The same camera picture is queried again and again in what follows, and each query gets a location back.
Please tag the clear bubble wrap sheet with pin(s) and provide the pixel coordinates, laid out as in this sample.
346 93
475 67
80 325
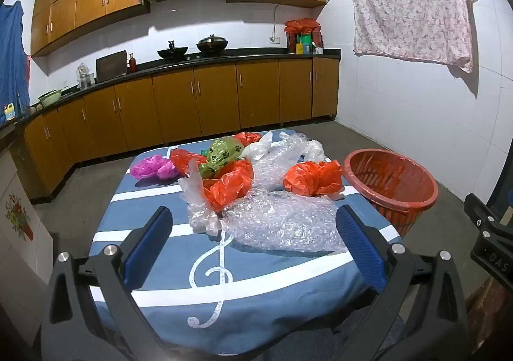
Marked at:
280 224

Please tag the black wok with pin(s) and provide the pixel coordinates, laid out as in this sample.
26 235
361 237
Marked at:
172 52

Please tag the dark wooden cutting board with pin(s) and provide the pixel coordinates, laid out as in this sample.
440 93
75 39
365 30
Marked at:
111 66

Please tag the red plastic basket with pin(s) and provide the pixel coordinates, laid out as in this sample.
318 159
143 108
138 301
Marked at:
396 224

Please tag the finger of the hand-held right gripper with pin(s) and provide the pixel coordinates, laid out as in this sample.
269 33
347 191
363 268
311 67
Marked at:
483 214

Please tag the green basin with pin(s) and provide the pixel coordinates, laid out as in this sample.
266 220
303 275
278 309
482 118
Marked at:
50 98

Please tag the black pot with lid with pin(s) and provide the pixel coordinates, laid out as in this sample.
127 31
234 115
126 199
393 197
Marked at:
212 44

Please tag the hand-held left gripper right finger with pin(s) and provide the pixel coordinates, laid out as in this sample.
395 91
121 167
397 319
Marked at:
360 248

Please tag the pink floral hanging sheet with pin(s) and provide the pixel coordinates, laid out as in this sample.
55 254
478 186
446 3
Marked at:
412 4

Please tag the green box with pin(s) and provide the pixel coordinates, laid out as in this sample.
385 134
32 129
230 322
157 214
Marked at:
307 44

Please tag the clear plastic bag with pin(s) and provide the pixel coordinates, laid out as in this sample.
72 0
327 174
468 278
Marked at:
196 200
280 164

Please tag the yellow-green paw print bag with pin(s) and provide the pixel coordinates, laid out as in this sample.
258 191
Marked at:
220 152

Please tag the magenta plastic bag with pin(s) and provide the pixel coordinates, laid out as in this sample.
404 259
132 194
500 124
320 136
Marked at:
152 168

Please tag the wooden lower kitchen cabinets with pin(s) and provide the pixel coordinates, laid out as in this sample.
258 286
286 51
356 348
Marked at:
216 100

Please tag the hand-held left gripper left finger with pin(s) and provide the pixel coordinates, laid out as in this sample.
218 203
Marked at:
148 248

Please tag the blue striped music note tablecloth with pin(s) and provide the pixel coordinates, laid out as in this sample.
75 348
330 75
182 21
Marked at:
280 285

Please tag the white plastic bag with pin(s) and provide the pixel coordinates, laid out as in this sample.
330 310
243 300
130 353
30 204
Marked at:
258 148

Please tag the small red bottle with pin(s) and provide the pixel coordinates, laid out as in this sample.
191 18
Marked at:
131 64

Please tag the white panel with flower decal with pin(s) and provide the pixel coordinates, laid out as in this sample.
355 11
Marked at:
24 240

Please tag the red hanging cloth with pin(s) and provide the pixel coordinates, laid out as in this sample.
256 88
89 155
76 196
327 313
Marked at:
28 68

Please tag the red bag wrapped container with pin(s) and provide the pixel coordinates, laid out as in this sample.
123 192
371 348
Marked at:
292 30

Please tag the black gas hob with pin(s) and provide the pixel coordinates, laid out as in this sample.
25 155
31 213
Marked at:
192 58

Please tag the yellow plastic bottle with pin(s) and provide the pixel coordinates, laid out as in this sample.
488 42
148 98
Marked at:
9 112

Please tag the black kitchen countertop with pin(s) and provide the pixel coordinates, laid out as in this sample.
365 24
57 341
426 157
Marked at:
256 52

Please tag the blue hanging cloth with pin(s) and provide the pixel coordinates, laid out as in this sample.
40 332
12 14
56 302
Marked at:
12 56

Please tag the glass jar with plastic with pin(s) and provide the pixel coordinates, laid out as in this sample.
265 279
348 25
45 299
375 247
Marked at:
84 78

